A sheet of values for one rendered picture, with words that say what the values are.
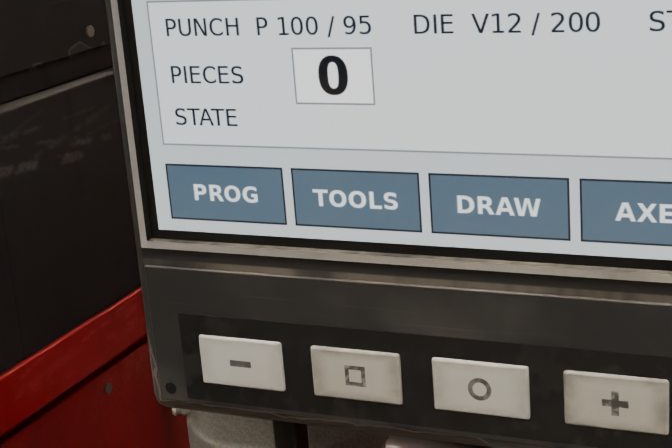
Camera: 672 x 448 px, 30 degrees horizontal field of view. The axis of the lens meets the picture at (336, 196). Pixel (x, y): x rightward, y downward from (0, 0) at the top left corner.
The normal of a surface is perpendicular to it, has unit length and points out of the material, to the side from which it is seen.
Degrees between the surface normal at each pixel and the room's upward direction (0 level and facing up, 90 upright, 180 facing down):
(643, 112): 90
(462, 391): 90
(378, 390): 90
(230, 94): 90
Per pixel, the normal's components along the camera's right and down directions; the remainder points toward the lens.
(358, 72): -0.39, 0.29
